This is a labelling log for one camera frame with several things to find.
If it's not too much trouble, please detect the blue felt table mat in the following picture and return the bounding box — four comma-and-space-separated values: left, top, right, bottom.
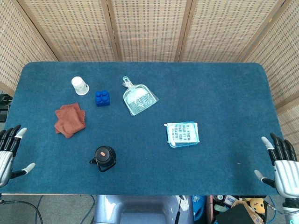
1, 61, 287, 196

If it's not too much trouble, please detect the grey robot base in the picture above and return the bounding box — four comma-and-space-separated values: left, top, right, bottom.
93, 195, 195, 224

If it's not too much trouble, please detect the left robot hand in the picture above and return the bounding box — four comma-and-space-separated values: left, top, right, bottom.
0, 125, 36, 188

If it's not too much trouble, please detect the black cable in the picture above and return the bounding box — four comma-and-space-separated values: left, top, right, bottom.
0, 198, 45, 224

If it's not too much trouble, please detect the clear plastic dustpan with brush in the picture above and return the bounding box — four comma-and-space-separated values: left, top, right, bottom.
122, 76, 159, 117

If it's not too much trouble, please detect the brown folded cloth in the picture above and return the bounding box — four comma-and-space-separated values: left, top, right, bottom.
54, 103, 86, 139

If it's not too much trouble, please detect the black equipment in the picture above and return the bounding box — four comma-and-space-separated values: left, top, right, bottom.
0, 93, 13, 123

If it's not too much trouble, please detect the black box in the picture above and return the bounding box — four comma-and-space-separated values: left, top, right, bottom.
214, 203, 258, 224

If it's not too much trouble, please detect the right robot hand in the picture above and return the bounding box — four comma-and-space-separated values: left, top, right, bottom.
254, 133, 299, 199

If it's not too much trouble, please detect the white paper cup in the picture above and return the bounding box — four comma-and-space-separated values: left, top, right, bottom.
71, 76, 90, 96

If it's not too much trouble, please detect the blue-framed picture card pack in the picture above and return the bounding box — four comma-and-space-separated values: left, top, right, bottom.
164, 120, 201, 148

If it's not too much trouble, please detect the blue printed package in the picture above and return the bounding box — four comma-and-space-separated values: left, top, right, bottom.
192, 195, 207, 222

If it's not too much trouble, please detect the woven bamboo folding screen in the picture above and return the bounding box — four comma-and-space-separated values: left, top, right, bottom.
0, 0, 299, 161

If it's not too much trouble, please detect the yellow plush toy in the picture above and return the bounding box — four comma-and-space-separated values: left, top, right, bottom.
244, 197, 267, 214

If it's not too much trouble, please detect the blue toy building block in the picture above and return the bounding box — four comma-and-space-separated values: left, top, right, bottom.
95, 90, 111, 107

